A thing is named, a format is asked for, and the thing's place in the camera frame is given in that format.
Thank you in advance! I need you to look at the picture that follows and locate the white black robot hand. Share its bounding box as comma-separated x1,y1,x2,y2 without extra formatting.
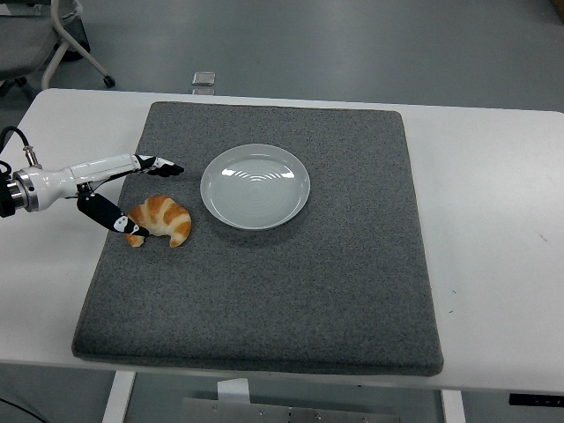
29,152,186,238

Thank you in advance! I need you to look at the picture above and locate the golden croissant bread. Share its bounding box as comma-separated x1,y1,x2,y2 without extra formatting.
124,194,193,249

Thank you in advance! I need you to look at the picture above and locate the white round plate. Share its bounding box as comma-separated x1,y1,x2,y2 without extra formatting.
200,144,311,231

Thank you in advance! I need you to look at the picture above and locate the grey metal plate with screws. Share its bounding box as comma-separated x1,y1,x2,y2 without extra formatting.
180,397,404,423

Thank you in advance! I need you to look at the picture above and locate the grey office chair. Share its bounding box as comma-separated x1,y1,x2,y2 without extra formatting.
0,0,117,97

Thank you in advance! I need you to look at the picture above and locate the white table leg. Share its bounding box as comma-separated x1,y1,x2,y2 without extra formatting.
101,371,137,423
440,390,467,423

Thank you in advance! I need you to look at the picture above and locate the grey felt mat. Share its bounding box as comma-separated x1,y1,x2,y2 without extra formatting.
70,100,444,377

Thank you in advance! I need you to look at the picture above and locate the black table control panel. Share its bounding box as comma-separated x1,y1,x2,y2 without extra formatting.
508,392,564,407

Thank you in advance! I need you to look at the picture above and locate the black floor cable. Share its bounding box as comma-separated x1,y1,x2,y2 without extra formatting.
0,396,36,423

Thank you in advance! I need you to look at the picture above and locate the white table bracket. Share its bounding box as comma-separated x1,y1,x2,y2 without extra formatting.
216,378,251,404

